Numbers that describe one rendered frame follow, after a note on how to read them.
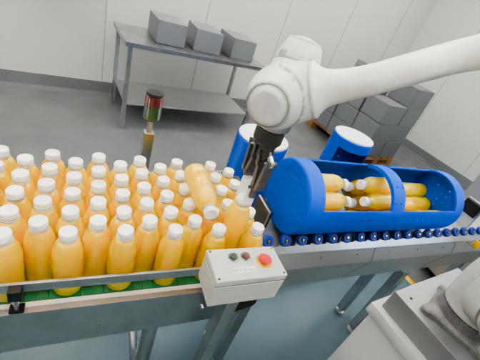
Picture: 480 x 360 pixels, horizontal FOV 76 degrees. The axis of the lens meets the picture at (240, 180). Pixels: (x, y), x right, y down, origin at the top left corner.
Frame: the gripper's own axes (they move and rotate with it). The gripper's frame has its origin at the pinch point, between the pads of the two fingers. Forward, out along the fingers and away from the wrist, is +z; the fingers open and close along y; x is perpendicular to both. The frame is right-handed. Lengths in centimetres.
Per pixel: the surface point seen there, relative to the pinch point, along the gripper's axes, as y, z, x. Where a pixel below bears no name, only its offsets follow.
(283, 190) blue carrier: 15.2, 11.1, -24.9
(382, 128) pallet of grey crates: 222, 61, -313
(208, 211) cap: -1.7, 6.3, 10.2
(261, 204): 13.9, 17.1, -17.1
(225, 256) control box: -13.9, 10.8, 7.8
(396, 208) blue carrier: 0, 6, -67
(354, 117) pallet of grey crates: 261, 66, -297
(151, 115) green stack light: 46, 2, 21
